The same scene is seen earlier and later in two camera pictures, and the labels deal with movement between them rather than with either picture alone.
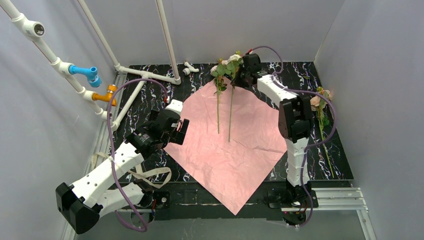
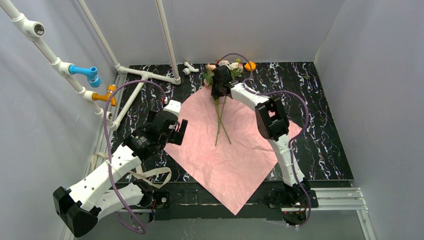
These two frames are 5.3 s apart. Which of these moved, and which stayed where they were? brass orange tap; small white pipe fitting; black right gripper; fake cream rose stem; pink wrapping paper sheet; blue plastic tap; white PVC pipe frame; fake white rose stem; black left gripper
Moved: fake white rose stem; fake cream rose stem; black right gripper
Stayed: white PVC pipe frame; small white pipe fitting; black left gripper; pink wrapping paper sheet; brass orange tap; blue plastic tap
